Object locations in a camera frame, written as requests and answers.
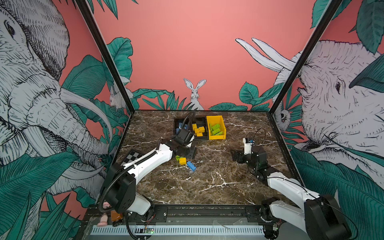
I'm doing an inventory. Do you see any large green lego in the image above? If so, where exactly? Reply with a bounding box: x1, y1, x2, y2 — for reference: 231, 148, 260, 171
212, 124, 221, 130

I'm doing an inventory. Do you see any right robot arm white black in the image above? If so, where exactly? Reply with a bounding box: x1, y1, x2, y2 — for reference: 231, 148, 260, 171
231, 142, 353, 240

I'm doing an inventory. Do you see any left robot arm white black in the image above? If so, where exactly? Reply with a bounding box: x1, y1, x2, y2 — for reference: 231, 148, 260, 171
98, 129, 194, 216

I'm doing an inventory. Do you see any left black bin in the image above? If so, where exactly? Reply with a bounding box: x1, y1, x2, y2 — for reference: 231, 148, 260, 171
174, 118, 193, 144

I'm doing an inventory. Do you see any black bin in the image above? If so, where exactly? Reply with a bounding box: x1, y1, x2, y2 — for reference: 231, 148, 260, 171
174, 118, 193, 144
192, 117, 209, 140

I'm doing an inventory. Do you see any middle black bin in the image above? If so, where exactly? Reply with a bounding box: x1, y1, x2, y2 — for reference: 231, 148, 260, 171
192, 117, 209, 140

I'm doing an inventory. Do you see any yellow bin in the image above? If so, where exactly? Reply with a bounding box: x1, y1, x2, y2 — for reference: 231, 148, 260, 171
206, 116, 227, 140

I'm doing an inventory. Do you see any checkerboard calibration plate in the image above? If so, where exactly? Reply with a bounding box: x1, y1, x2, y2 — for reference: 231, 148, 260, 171
121, 149, 144, 166

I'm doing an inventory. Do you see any orange brown box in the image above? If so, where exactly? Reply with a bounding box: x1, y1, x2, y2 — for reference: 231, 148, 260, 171
111, 210, 124, 225

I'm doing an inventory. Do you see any pink hourglass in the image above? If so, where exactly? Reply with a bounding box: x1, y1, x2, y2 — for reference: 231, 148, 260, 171
97, 202, 111, 228

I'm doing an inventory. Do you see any black front rail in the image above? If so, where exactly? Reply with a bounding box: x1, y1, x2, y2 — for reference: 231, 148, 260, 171
86, 204, 325, 224

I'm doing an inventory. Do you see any white slotted cable duct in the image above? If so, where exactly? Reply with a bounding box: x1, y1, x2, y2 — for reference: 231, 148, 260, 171
89, 224, 265, 237

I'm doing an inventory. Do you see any left black frame post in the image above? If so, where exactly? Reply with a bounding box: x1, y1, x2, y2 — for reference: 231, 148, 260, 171
75, 0, 135, 114

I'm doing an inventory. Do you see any black frame post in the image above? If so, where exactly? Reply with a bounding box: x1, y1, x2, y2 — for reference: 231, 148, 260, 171
269, 0, 343, 115
75, 0, 135, 114

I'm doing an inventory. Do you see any right black frame post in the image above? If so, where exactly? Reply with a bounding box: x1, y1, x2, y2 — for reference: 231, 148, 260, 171
269, 0, 343, 115

